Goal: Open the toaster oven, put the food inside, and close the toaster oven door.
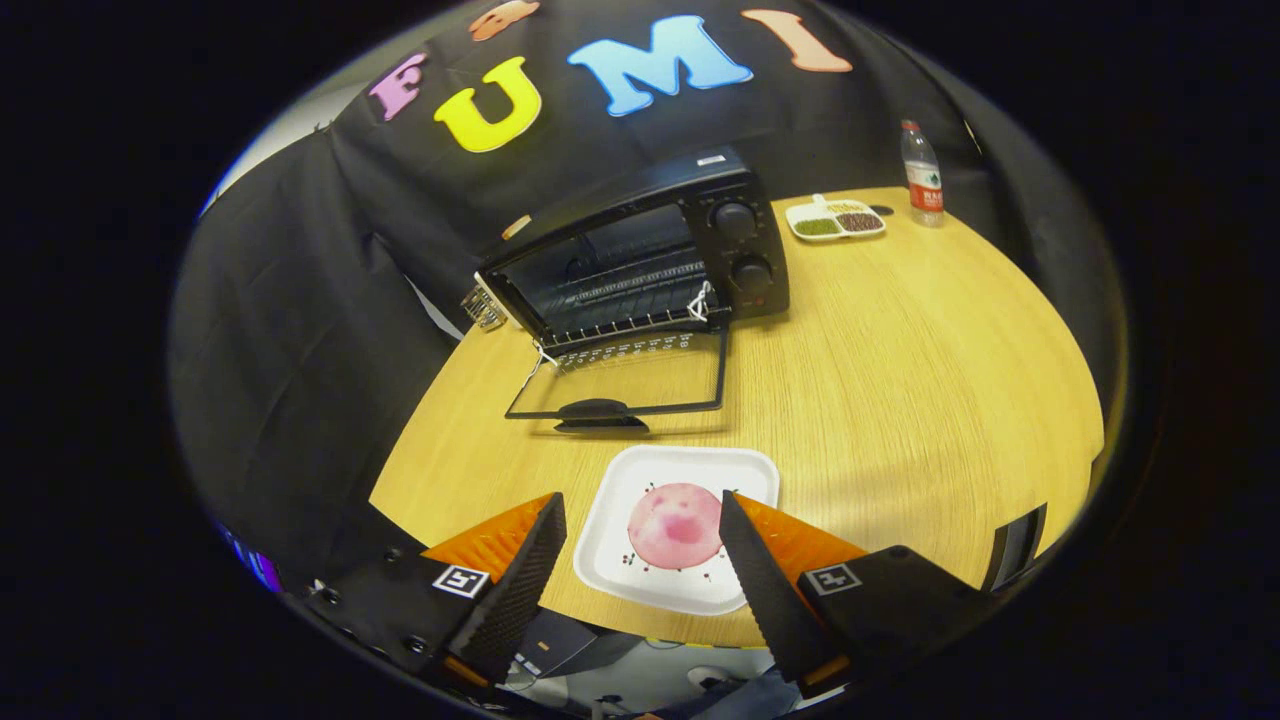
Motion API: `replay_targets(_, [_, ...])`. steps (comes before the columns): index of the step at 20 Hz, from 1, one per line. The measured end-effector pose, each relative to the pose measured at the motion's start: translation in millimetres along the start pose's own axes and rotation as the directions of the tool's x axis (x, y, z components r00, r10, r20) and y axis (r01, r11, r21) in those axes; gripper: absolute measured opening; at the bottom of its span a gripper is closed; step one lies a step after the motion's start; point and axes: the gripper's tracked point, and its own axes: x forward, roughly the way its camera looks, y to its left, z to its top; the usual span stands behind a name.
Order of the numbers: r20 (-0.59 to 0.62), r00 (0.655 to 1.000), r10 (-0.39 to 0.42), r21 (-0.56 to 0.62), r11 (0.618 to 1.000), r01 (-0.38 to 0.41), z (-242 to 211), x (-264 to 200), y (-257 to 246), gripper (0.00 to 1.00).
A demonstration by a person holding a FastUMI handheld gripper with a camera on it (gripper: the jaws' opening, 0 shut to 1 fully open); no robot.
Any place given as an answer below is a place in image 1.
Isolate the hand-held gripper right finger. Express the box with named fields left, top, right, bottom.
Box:
left=718, top=490, right=1001, bottom=701

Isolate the pink ham slice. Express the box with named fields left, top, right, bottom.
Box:
left=627, top=483, right=725, bottom=571

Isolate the clear bottle red label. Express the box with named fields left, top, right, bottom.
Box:
left=900, top=120, right=946, bottom=228

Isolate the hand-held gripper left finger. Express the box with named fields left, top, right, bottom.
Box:
left=300, top=492, right=568, bottom=701

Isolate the white square food plate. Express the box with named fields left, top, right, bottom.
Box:
left=573, top=445, right=781, bottom=617

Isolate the dark grey flat box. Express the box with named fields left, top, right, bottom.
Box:
left=510, top=610, right=601, bottom=681

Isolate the wire mesh holder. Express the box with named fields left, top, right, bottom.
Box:
left=460, top=285, right=508, bottom=332

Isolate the black toaster oven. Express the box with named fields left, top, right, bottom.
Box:
left=474, top=146, right=791, bottom=436

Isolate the metal wire oven rack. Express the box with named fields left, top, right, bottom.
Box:
left=540, top=285, right=726, bottom=353

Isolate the white divided bean dish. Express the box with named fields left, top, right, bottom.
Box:
left=785, top=194, right=888, bottom=243

